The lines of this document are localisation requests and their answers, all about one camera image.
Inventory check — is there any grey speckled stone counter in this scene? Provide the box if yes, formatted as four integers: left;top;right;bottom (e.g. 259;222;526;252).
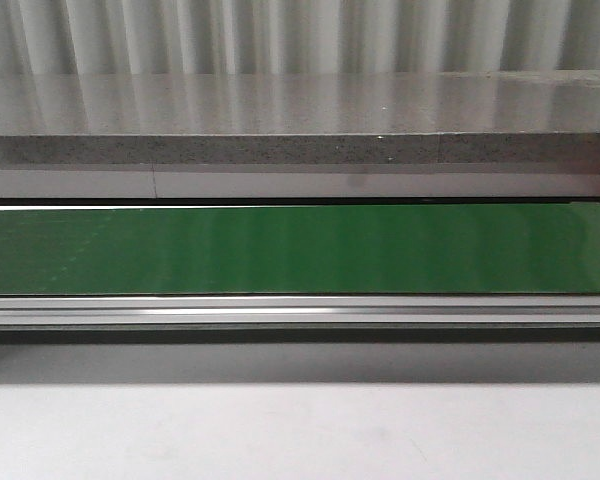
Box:
0;71;600;202

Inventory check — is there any green conveyor belt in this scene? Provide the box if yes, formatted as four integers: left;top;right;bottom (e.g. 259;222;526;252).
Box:
0;203;600;296

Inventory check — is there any white pleated curtain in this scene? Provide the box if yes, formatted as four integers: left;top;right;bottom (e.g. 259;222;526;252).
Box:
0;1;600;75

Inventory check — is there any aluminium conveyor side rail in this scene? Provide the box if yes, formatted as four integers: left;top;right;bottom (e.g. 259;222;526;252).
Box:
0;294;600;330

